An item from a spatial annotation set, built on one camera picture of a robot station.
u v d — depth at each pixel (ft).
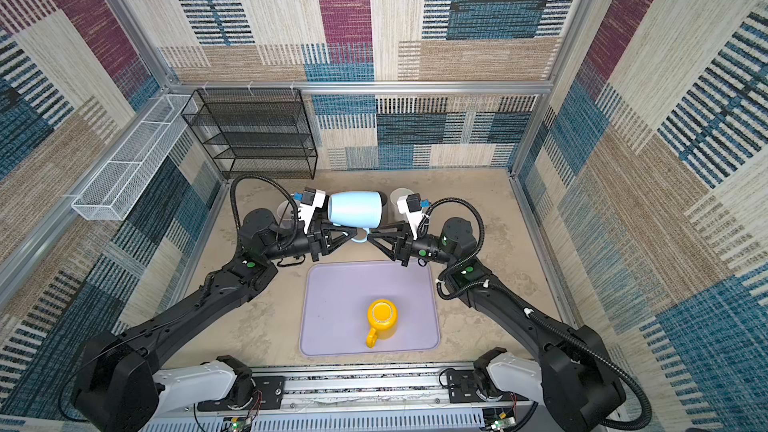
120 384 1.29
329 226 2.12
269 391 2.45
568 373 1.31
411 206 2.02
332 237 2.18
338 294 2.95
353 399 2.39
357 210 2.09
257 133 3.59
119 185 2.39
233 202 2.09
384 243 2.25
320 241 1.99
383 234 2.30
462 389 2.39
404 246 2.02
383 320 2.48
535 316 1.54
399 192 3.30
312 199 2.02
